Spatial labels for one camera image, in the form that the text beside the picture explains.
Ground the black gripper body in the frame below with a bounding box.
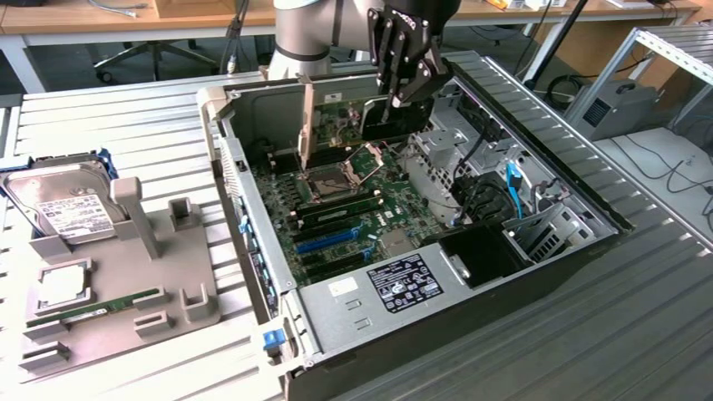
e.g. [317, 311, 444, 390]
[384, 0, 464, 53]

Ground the green graphics card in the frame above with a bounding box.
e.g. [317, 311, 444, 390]
[296, 73, 435, 169]

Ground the silver perforated disk bay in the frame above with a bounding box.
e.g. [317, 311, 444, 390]
[500, 195, 612, 264]
[411, 83, 475, 185]

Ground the metal socket cover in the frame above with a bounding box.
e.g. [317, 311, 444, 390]
[337, 141, 387, 185]

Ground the black stand pole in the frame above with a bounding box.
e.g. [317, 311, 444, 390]
[521, 0, 593, 91]

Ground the wooden desk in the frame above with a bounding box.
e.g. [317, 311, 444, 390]
[0, 0, 280, 49]
[445, 0, 704, 43]

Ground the green motherboard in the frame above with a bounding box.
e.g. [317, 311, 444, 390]
[248, 140, 428, 287]

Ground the CPU socket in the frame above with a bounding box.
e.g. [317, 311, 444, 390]
[297, 165, 357, 206]

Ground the black open PC case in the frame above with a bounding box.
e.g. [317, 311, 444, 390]
[195, 61, 637, 401]

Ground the grey metal box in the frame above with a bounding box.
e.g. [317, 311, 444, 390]
[581, 79, 660, 142]

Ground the green RAM stick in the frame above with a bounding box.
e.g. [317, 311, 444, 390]
[297, 202, 381, 230]
[24, 290, 160, 329]

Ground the office chair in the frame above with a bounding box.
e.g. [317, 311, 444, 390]
[92, 39, 220, 84]

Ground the black expansion slot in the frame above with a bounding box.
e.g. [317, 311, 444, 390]
[307, 261, 372, 283]
[292, 219, 361, 246]
[303, 251, 367, 273]

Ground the blue expansion slot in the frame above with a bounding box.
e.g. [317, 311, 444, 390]
[293, 227, 363, 255]

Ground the silver power supply unit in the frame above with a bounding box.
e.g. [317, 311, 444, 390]
[289, 243, 475, 356]

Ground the blue disk carrier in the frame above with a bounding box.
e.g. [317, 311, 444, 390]
[0, 148, 123, 202]

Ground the white side table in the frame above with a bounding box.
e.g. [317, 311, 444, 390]
[593, 124, 713, 256]

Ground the blue case latch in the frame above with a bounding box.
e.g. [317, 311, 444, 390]
[260, 328, 287, 351]

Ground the silver hard disk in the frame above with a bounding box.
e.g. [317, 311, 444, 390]
[1, 162, 123, 246]

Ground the grey parts rack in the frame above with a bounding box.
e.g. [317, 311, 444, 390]
[19, 177, 225, 373]

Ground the silver CPU chip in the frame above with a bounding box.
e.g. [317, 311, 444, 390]
[36, 265, 93, 312]

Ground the coiled cable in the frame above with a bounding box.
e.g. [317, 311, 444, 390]
[546, 74, 585, 105]

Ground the hanging cable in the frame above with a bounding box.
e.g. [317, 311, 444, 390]
[221, 0, 251, 76]

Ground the blue disk wire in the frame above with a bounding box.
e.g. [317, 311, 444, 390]
[504, 160, 528, 221]

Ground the black wire bundle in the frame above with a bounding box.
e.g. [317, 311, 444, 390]
[451, 133, 517, 229]

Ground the grey wire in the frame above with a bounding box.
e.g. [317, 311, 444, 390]
[526, 177, 569, 218]

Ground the black plastic duct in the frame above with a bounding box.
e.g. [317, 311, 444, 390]
[437, 223, 536, 290]

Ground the aluminium frame rack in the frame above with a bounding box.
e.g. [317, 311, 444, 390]
[565, 24, 713, 139]

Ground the black cable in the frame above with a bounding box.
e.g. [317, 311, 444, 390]
[609, 135, 713, 195]

